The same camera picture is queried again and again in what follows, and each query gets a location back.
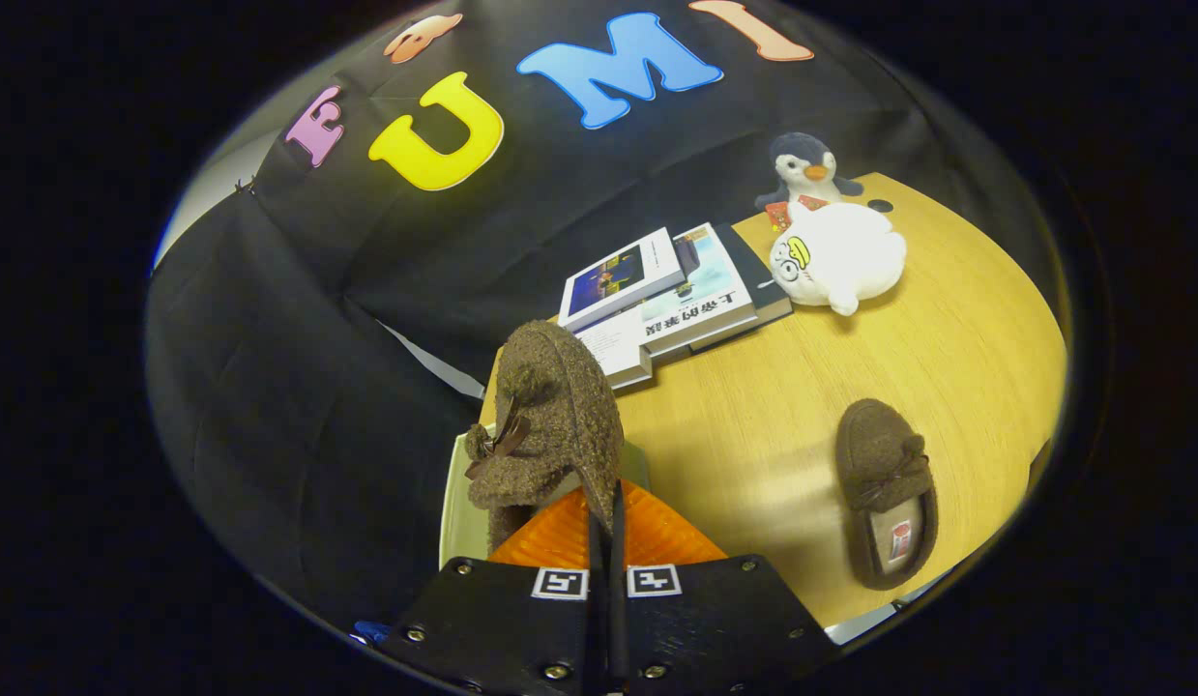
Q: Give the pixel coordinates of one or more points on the white book with blue picture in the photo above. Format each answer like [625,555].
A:
[618,275]

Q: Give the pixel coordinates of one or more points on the black book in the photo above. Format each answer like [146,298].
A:
[763,290]

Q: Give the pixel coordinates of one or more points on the brown fuzzy slipper shoe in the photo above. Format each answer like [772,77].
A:
[560,406]
[874,454]

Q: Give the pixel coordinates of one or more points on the green fabric storage box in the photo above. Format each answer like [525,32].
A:
[460,522]

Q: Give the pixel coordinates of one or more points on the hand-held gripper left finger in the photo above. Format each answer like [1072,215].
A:
[593,628]

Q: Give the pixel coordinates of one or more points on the penguin plush toy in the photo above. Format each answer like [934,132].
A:
[806,159]

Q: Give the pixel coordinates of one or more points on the white plush toy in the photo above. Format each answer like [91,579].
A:
[850,256]

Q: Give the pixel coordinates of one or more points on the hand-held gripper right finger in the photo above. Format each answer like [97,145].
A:
[618,628]

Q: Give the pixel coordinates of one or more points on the black backdrop cloth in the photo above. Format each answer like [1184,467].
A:
[366,290]

